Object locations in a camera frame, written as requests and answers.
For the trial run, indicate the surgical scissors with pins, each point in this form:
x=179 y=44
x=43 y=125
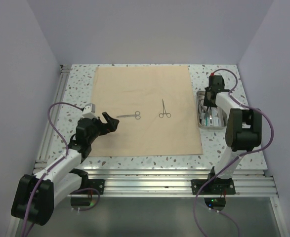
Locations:
x=135 y=115

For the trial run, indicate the aluminium rail frame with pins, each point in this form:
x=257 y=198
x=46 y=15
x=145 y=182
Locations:
x=144 y=176

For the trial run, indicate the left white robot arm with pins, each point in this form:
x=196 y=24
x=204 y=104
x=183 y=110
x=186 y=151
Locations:
x=37 y=195

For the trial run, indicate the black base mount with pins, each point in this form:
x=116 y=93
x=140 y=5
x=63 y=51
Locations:
x=93 y=186
x=216 y=187

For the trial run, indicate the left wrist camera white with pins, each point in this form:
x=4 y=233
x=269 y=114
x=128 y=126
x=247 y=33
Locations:
x=89 y=111

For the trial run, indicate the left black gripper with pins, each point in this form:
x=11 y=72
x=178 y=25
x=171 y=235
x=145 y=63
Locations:
x=109 y=127

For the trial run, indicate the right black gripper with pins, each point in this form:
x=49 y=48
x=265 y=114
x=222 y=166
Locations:
x=206 y=102

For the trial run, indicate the beige cloth mat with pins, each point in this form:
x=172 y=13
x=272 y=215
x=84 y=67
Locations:
x=124 y=90

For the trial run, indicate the long tweezers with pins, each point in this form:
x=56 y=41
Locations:
x=206 y=111

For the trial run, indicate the hemostat forceps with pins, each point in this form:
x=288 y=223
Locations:
x=164 y=113

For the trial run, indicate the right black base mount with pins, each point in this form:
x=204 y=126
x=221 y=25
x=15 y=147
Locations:
x=216 y=187

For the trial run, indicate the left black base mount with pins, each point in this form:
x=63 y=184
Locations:
x=93 y=186

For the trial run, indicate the green white suture packet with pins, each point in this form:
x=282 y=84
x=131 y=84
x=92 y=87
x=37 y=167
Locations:
x=213 y=121

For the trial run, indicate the stainless steel tray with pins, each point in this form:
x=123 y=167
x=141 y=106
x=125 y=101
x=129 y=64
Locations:
x=216 y=112

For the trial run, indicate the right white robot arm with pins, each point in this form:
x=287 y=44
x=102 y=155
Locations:
x=243 y=129

